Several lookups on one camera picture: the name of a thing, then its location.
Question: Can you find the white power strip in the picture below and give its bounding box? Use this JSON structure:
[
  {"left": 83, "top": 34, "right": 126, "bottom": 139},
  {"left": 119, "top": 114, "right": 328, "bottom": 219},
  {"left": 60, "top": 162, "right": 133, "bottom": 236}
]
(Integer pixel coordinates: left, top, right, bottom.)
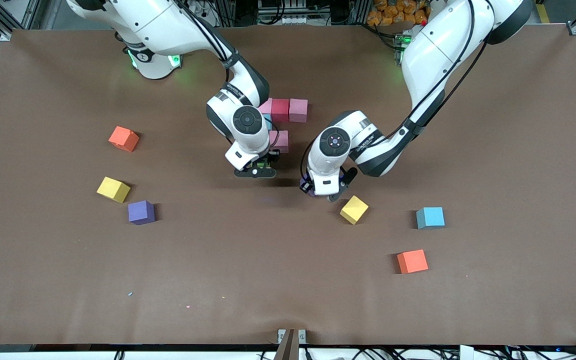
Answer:
[{"left": 188, "top": 0, "right": 219, "bottom": 22}]

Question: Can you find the grey electronics box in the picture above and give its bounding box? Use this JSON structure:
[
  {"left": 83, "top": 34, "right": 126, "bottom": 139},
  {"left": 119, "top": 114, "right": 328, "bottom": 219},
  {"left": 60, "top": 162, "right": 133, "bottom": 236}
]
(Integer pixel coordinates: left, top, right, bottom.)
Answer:
[{"left": 255, "top": 0, "right": 314, "bottom": 26}]

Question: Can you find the yellow foam block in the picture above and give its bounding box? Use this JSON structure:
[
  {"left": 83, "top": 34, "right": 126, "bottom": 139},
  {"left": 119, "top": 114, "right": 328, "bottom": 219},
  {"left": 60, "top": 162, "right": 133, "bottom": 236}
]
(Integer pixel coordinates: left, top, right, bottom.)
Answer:
[
  {"left": 96, "top": 176, "right": 132, "bottom": 204},
  {"left": 339, "top": 195, "right": 369, "bottom": 225}
]

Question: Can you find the red foam block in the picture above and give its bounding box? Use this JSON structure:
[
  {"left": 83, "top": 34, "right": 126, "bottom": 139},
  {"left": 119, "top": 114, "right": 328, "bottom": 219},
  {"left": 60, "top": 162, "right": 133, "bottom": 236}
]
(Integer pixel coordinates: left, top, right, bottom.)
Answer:
[{"left": 270, "top": 98, "right": 291, "bottom": 124}]

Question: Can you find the orange foam block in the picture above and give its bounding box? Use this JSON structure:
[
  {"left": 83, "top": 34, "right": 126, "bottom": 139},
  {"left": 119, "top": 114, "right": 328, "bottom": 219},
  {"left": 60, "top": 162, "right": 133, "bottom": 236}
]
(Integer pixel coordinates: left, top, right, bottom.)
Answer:
[
  {"left": 108, "top": 125, "right": 140, "bottom": 153},
  {"left": 397, "top": 249, "right": 429, "bottom": 275}
]

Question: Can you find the orange lumpy bag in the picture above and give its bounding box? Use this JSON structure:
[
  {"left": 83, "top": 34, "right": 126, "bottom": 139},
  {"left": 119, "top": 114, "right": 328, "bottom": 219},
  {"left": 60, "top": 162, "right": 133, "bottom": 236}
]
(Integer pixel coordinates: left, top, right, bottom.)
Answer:
[{"left": 367, "top": 0, "right": 436, "bottom": 27}]

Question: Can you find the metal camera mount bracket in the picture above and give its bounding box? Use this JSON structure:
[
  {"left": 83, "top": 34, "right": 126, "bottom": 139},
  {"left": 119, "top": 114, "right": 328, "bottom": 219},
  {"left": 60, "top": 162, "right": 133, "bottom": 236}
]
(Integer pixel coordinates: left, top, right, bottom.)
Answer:
[{"left": 277, "top": 328, "right": 307, "bottom": 360}]

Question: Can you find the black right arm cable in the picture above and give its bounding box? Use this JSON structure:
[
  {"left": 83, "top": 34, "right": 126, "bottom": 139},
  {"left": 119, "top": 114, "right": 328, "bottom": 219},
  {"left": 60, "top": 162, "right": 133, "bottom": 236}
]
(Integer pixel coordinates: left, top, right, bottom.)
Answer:
[{"left": 178, "top": 0, "right": 234, "bottom": 68}]

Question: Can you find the brown paper table cover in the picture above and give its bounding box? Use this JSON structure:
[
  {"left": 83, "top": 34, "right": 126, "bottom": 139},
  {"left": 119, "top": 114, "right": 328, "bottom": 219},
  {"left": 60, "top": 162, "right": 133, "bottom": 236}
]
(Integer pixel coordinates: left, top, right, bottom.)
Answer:
[{"left": 0, "top": 24, "right": 576, "bottom": 347}]

